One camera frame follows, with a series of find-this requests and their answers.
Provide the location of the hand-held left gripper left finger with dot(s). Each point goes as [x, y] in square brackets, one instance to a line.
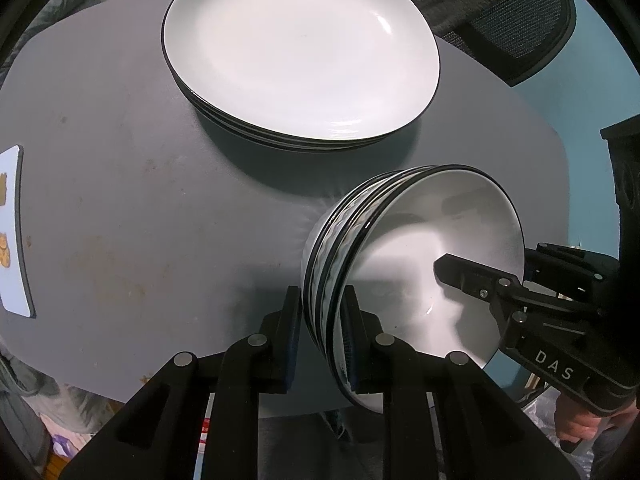
[280, 340]

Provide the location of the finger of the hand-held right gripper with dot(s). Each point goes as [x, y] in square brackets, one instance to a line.
[575, 275]
[470, 275]

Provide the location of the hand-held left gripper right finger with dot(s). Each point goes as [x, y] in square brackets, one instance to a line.
[367, 355]

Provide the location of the white ribbed bowl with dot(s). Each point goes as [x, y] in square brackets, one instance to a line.
[332, 260]
[425, 230]
[309, 280]

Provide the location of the white plate with black rim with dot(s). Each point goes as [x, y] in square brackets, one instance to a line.
[300, 50]
[220, 124]
[235, 136]

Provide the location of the person's right hand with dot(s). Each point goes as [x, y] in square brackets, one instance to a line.
[575, 425]

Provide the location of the white plastic bag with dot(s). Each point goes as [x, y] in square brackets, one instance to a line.
[545, 410]

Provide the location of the black office chair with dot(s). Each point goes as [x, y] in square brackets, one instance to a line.
[520, 35]

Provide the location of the white smartphone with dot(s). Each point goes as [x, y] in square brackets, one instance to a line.
[12, 270]

